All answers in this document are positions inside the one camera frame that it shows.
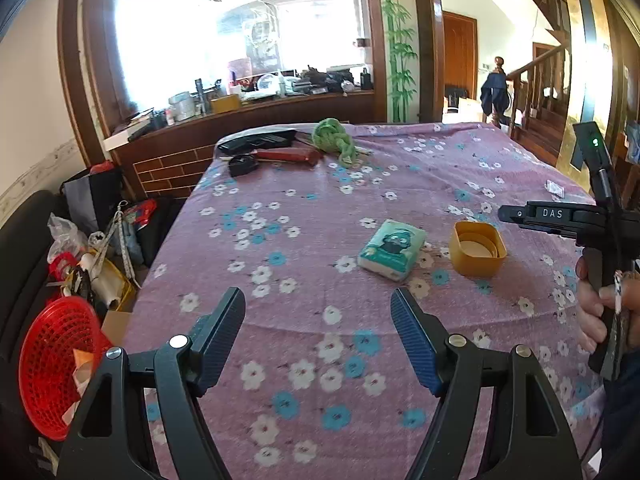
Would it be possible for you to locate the pink floral blanket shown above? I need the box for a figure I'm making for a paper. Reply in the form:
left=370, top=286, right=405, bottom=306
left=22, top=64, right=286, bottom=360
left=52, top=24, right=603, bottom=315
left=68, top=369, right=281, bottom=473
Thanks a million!
left=122, top=121, right=608, bottom=480

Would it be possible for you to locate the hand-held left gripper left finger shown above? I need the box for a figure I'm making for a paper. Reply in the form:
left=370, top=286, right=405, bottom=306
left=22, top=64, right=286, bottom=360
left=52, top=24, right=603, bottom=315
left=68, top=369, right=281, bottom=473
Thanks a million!
left=56, top=287, right=247, bottom=480

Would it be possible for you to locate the clear plastic container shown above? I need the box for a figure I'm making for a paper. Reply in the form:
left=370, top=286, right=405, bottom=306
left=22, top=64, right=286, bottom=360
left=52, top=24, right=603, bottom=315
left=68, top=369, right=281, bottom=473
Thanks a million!
left=169, top=91, right=196, bottom=122

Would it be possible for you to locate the wooden stair railing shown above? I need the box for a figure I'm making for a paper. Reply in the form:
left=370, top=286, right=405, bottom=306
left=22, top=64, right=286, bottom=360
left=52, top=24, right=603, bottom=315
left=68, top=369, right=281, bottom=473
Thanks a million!
left=492, top=42, right=571, bottom=136

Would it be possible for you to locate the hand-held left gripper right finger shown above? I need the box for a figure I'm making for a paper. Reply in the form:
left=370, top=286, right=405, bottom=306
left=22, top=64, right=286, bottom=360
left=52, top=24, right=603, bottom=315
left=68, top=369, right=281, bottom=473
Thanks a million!
left=390, top=287, right=585, bottom=480

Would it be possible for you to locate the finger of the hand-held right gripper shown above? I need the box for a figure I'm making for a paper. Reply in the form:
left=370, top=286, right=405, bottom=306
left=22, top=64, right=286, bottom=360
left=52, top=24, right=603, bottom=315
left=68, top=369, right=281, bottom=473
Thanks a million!
left=498, top=201, right=577, bottom=235

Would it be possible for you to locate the red picture box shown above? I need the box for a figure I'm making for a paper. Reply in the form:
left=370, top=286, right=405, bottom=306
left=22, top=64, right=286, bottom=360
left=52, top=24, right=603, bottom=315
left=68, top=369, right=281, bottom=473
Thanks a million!
left=227, top=57, right=252, bottom=92

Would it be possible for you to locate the person's right hand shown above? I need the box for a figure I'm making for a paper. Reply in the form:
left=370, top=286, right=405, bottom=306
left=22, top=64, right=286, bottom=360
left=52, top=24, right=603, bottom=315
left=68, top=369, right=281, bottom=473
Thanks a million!
left=575, top=254, right=640, bottom=357

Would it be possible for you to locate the white plastic bag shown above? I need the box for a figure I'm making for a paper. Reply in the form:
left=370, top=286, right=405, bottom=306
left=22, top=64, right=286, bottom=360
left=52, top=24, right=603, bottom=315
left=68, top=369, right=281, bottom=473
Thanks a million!
left=47, top=212, right=91, bottom=263

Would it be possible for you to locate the black flat pouch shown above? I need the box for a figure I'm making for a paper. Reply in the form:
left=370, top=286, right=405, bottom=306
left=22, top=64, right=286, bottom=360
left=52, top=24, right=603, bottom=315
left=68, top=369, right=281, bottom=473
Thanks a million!
left=217, top=129, right=299, bottom=157

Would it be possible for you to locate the red long case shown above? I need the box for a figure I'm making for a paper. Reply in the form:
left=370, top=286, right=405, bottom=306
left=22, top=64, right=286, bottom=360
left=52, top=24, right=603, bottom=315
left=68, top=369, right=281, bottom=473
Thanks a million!
left=252, top=146, right=323, bottom=167

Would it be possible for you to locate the wooden counter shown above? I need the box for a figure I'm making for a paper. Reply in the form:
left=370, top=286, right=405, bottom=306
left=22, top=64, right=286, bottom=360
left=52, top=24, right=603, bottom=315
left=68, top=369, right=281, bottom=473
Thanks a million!
left=102, top=90, right=378, bottom=201

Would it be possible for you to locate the blue jacket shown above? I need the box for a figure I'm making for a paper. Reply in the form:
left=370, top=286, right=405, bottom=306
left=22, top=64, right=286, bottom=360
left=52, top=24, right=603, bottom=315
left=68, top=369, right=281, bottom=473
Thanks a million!
left=480, top=72, right=513, bottom=118

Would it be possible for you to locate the pile of black items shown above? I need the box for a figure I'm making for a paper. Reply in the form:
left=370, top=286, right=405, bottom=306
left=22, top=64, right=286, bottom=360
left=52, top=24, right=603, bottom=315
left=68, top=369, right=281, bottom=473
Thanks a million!
left=295, top=66, right=356, bottom=95

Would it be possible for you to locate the black key fob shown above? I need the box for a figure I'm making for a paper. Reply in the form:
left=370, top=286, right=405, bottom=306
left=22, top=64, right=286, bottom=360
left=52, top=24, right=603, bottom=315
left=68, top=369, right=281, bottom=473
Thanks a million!
left=228, top=154, right=260, bottom=178

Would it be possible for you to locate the yellow cap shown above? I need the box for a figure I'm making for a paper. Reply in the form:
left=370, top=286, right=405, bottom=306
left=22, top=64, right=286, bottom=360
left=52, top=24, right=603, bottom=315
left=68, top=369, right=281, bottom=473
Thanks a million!
left=448, top=220, right=507, bottom=278

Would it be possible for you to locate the person's right forearm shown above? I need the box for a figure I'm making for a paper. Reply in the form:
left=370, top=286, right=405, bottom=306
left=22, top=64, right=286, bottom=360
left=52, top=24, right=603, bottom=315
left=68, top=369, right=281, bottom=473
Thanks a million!
left=599, top=345, right=640, bottom=480

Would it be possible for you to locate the cardboard box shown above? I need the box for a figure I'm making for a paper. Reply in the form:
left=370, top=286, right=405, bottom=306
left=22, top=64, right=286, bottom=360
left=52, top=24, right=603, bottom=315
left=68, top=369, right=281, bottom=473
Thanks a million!
left=100, top=310, right=133, bottom=346

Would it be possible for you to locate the wooden door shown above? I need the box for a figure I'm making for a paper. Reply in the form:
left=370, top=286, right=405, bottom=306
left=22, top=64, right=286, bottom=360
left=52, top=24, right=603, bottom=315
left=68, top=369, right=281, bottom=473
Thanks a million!
left=442, top=10, right=478, bottom=101

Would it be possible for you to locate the bamboo wall painting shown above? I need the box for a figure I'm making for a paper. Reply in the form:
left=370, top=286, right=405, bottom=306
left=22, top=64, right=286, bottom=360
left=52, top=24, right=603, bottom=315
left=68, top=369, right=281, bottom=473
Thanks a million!
left=377, top=0, right=418, bottom=123

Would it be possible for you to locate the black bag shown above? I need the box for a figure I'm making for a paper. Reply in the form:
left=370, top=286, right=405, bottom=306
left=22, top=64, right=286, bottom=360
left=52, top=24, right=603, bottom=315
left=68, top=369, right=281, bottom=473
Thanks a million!
left=60, top=165, right=126, bottom=236

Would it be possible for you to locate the teal tissue packet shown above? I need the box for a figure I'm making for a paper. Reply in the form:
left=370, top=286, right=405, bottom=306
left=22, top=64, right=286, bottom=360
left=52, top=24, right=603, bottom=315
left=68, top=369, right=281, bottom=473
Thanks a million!
left=357, top=219, right=427, bottom=282

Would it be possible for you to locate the red patterned bag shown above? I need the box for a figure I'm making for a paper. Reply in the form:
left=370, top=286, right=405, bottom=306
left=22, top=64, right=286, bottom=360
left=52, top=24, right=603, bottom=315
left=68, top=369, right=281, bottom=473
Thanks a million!
left=125, top=199, right=158, bottom=231

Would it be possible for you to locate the green knotted cloth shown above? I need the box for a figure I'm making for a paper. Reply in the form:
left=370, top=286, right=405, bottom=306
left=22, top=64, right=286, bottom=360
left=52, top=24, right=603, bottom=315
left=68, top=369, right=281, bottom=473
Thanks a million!
left=312, top=117, right=358, bottom=168

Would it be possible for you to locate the black sofa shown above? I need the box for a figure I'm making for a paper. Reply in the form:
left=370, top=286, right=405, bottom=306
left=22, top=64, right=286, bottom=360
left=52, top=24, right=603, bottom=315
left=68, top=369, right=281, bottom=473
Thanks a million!
left=0, top=190, right=66, bottom=361

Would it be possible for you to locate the yellow box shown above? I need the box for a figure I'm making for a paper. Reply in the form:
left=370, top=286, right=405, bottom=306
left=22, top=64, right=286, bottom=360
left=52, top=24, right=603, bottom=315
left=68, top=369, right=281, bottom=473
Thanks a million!
left=210, top=94, right=242, bottom=115

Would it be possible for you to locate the red plastic basket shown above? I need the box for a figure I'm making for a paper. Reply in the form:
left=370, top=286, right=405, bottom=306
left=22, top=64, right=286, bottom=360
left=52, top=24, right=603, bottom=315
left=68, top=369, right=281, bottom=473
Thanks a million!
left=19, top=296, right=115, bottom=442

